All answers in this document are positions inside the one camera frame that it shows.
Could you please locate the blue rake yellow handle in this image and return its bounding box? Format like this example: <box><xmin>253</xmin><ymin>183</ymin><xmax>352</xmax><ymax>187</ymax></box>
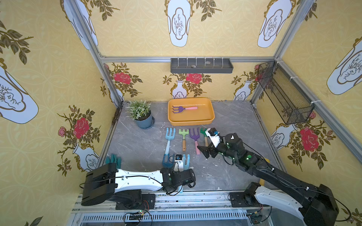
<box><xmin>162</xmin><ymin>154</ymin><xmax>175</xmax><ymax>169</ymax></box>

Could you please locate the dark green hand rake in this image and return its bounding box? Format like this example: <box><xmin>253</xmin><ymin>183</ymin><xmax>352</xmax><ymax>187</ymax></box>
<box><xmin>200</xmin><ymin>128</ymin><xmax>209</xmax><ymax>147</ymax></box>

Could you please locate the purple fork pink handle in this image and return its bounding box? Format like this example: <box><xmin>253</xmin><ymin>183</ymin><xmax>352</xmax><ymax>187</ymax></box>
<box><xmin>189</xmin><ymin>128</ymin><xmax>201</xmax><ymax>155</ymax></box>

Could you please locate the yellow storage tray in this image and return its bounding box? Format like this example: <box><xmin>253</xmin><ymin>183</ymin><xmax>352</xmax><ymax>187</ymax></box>
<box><xmin>167</xmin><ymin>98</ymin><xmax>215</xmax><ymax>126</ymax></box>

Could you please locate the light blue hand fork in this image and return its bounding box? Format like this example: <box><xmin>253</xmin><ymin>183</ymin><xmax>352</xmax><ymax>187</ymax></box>
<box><xmin>165</xmin><ymin>128</ymin><xmax>176</xmax><ymax>155</ymax></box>

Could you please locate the light green hand rake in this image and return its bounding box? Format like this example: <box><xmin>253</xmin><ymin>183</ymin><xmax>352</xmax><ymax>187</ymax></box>
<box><xmin>179</xmin><ymin>129</ymin><xmax>189</xmax><ymax>152</ymax></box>

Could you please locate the purple rake pink handle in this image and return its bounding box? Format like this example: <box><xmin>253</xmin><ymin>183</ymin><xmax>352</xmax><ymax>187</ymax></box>
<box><xmin>172</xmin><ymin>106</ymin><xmax>198</xmax><ymax>114</ymax></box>

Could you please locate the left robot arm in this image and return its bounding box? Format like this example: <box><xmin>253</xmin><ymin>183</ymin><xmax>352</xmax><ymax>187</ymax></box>
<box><xmin>81</xmin><ymin>163</ymin><xmax>196</xmax><ymax>206</ymax></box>

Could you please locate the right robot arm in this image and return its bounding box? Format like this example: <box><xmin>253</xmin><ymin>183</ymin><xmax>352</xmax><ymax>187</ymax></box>
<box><xmin>198</xmin><ymin>130</ymin><xmax>339</xmax><ymax>226</ymax></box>

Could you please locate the green rubber glove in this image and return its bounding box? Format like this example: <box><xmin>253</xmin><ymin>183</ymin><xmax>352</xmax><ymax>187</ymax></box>
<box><xmin>105</xmin><ymin>154</ymin><xmax>122</xmax><ymax>169</ymax></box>

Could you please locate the potted green plant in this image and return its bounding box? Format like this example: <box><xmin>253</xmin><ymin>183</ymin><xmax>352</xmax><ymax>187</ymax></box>
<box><xmin>126</xmin><ymin>100</ymin><xmax>155</xmax><ymax>130</ymax></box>

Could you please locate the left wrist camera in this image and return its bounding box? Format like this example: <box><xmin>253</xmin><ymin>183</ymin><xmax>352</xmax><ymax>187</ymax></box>
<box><xmin>173</xmin><ymin>154</ymin><xmax>185</xmax><ymax>172</ymax></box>

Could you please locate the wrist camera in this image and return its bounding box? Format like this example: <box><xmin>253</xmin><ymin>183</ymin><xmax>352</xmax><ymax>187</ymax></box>
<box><xmin>173</xmin><ymin>154</ymin><xmax>185</xmax><ymax>172</ymax></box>
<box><xmin>206</xmin><ymin>128</ymin><xmax>222</xmax><ymax>147</ymax></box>

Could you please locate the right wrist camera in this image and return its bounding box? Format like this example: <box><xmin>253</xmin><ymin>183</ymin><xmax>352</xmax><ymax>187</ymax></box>
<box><xmin>206</xmin><ymin>128</ymin><xmax>222</xmax><ymax>147</ymax></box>

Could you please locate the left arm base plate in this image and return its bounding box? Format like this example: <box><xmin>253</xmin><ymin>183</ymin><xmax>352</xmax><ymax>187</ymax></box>
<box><xmin>116</xmin><ymin>193</ymin><xmax>156</xmax><ymax>210</ymax></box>

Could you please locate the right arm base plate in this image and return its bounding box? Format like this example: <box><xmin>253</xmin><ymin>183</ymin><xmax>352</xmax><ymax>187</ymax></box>
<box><xmin>228</xmin><ymin>192</ymin><xmax>263</xmax><ymax>209</ymax></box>

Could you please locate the black wire mesh basket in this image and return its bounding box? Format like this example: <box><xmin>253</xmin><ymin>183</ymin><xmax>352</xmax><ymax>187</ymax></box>
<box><xmin>256</xmin><ymin>61</ymin><xmax>314</xmax><ymax>124</ymax></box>

